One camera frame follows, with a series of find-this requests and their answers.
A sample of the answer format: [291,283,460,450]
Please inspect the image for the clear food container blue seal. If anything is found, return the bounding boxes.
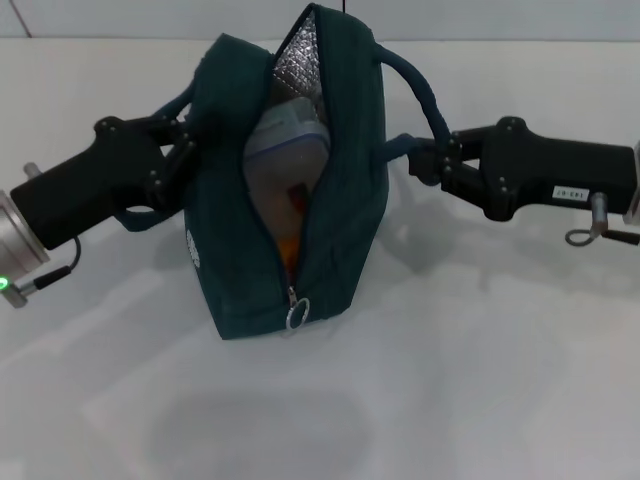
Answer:
[242,97,334,236]

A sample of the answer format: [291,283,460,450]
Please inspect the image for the silver right gripper connector stub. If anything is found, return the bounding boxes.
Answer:
[590,194,609,232]

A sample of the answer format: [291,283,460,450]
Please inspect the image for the dark teal insulated lunch bag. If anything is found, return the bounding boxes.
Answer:
[119,2,454,341]

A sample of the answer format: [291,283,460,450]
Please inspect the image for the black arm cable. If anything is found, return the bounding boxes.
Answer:
[0,234,84,309]
[564,226,640,246]

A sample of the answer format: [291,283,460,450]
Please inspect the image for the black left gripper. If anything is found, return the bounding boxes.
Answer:
[8,113,200,252]

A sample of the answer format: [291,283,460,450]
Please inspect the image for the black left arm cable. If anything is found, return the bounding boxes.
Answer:
[0,234,84,309]

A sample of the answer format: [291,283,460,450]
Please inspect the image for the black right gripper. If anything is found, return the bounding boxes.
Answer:
[408,114,639,222]

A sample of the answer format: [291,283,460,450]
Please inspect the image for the yellow banana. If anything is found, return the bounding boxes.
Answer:
[277,232,305,274]

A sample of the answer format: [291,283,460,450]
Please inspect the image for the metal zipper pull ring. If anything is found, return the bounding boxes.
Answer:
[285,284,311,331]

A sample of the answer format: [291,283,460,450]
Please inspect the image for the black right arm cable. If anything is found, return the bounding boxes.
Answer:
[564,226,640,246]

